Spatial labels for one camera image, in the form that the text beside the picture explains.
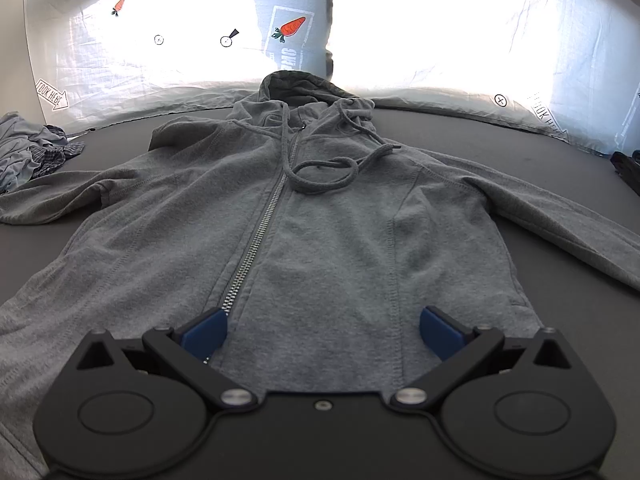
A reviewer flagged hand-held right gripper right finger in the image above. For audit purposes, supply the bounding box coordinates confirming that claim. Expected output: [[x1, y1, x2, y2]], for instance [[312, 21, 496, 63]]
[[390, 306, 568, 408]]

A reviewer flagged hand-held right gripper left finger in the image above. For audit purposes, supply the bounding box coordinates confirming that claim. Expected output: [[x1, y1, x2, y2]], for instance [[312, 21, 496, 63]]
[[75, 308, 261, 408]]

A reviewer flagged grey zip hoodie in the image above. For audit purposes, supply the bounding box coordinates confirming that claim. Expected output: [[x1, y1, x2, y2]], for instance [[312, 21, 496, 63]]
[[0, 71, 640, 480]]

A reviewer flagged plaid checked garment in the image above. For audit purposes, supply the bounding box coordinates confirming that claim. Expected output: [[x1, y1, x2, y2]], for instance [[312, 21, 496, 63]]
[[29, 137, 87, 179]]

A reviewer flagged black object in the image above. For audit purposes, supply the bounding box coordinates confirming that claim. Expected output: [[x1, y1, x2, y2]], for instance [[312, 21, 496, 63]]
[[610, 150, 640, 187]]

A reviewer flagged blue-grey garment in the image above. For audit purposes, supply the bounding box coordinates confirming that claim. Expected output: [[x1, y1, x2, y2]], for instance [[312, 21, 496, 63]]
[[0, 112, 68, 196]]

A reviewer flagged white carrot print bed sheet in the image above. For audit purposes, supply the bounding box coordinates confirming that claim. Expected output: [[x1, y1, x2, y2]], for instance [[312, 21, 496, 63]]
[[0, 0, 640, 157]]

